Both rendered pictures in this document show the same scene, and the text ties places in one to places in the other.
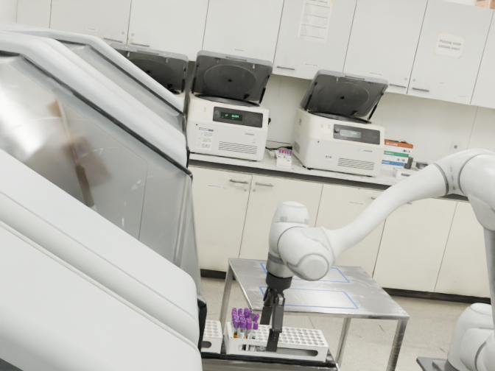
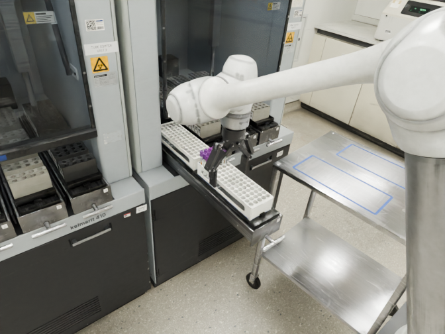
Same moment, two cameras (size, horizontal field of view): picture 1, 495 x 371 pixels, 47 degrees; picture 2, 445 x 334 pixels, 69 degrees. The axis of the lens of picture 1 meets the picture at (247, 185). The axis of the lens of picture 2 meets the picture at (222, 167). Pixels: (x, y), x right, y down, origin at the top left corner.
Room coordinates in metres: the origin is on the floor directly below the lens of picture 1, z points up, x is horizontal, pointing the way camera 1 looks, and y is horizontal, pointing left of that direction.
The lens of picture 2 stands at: (1.04, -0.88, 1.54)
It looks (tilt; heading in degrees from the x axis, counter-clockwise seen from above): 35 degrees down; 58
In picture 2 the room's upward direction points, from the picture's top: 5 degrees clockwise
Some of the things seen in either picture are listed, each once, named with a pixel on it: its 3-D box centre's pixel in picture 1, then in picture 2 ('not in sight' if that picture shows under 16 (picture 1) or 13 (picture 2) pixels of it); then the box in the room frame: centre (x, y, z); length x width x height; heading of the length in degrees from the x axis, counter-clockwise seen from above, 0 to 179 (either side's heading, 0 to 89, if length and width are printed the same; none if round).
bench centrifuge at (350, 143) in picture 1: (340, 119); not in sight; (4.25, -0.60, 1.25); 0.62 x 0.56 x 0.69; 9
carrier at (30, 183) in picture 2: not in sight; (30, 183); (0.94, 0.09, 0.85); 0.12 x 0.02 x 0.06; 10
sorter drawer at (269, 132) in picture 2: not in sight; (228, 108); (1.90, 0.49, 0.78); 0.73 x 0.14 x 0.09; 99
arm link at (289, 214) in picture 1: (290, 230); (236, 84); (1.53, -0.14, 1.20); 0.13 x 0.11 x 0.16; 14
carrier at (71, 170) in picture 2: not in sight; (79, 168); (1.09, 0.12, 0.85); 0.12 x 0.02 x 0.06; 9
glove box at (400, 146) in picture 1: (396, 144); not in sight; (4.49, -1.11, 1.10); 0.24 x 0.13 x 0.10; 98
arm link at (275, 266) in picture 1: (281, 263); (235, 116); (1.54, -0.13, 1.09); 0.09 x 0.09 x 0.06
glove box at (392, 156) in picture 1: (391, 154); not in sight; (4.48, -1.08, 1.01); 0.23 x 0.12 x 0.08; 98
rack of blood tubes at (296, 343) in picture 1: (275, 343); (232, 185); (1.54, -0.16, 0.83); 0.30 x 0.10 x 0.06; 99
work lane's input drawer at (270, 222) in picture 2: (227, 355); (208, 177); (1.52, -0.02, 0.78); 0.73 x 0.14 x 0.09; 99
